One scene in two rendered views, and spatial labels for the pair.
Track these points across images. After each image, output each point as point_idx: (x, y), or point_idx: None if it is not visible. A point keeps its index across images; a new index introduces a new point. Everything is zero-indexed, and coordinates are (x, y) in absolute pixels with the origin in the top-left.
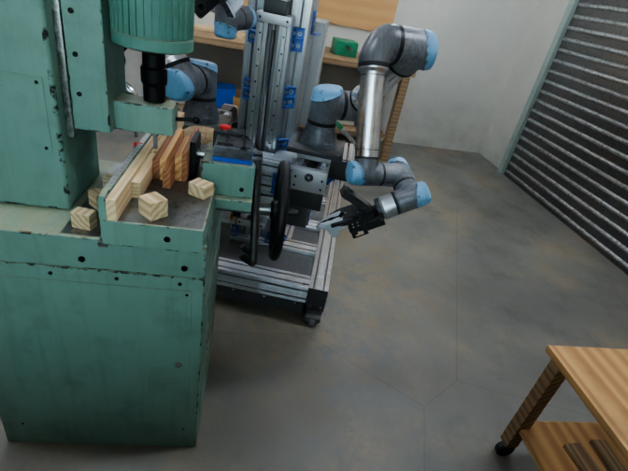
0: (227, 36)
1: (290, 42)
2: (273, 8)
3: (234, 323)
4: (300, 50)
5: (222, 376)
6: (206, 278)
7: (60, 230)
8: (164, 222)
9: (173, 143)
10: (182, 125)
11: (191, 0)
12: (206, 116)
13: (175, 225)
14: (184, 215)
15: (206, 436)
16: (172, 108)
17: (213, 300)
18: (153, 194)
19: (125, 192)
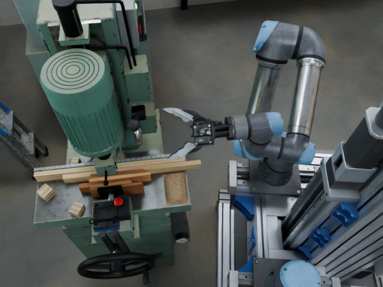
0: (245, 154)
1: (331, 209)
2: (328, 171)
3: (201, 274)
4: (343, 225)
5: (151, 278)
6: (82, 238)
7: (70, 158)
8: (39, 203)
9: (118, 177)
10: (194, 168)
11: (81, 139)
12: (267, 175)
13: (37, 208)
14: (49, 209)
15: (107, 279)
16: (95, 167)
17: (143, 250)
18: (47, 189)
19: (52, 176)
